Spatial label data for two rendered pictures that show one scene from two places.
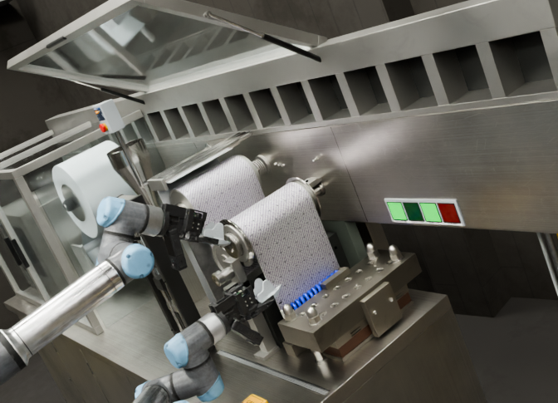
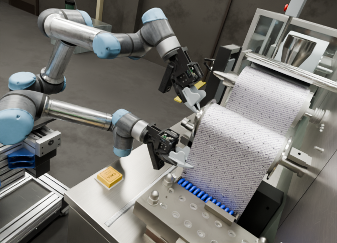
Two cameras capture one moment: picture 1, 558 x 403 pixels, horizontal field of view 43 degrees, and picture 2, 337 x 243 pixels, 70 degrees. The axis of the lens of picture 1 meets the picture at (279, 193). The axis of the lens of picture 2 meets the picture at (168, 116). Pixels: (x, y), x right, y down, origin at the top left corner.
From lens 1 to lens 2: 1.45 m
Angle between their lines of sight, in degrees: 55
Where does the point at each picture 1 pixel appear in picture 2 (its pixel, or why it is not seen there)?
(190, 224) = (178, 73)
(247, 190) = (279, 113)
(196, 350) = (120, 127)
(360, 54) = not seen: outside the picture
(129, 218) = (151, 30)
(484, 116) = not seen: outside the picture
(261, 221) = (220, 126)
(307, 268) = (218, 185)
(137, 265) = (97, 46)
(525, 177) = not seen: outside the picture
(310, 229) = (246, 174)
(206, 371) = (118, 140)
